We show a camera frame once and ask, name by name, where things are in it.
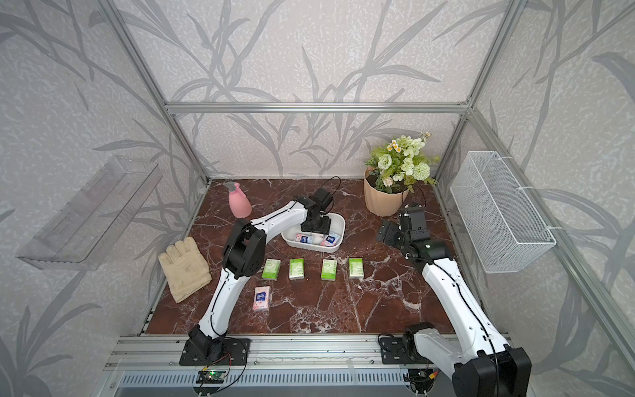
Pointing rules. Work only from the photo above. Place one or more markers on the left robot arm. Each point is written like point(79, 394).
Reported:
point(245, 253)

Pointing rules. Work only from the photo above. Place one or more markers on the artificial green white flowers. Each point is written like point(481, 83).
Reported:
point(400, 164)

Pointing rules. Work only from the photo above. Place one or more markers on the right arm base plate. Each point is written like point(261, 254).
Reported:
point(394, 350)

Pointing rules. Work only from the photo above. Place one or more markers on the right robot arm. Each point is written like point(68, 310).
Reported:
point(482, 362)

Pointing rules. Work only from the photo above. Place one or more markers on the left green circuit board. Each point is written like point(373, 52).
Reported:
point(211, 377)

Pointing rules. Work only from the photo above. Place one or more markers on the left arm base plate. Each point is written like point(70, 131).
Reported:
point(228, 351)

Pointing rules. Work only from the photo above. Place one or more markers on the pink Tempo tissue pack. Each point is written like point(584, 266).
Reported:
point(304, 238)
point(262, 298)
point(331, 240)

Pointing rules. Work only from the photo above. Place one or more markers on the white wire mesh basket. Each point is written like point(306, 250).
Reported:
point(505, 228)

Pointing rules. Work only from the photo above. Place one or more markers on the beige flower pot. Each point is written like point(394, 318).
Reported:
point(380, 203)

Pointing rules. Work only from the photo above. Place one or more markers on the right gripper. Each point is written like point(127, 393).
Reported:
point(393, 229)

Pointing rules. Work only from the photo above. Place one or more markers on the clear acrylic wall shelf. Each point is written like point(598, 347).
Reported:
point(82, 234)

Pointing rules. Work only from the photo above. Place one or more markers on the green tissue pack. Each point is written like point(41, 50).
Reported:
point(296, 269)
point(271, 269)
point(329, 270)
point(356, 268)

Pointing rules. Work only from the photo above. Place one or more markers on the aluminium front rail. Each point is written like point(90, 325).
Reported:
point(266, 351)

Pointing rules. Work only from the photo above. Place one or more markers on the white storage box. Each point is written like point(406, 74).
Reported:
point(338, 225)

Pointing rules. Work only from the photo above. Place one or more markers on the right circuit board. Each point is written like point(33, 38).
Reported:
point(420, 378)

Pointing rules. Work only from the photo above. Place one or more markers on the pink spray bottle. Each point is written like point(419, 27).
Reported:
point(239, 204)

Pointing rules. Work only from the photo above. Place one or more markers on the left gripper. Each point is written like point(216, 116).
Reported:
point(326, 230)

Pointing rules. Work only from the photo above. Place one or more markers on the beige work glove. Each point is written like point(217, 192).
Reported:
point(185, 269)

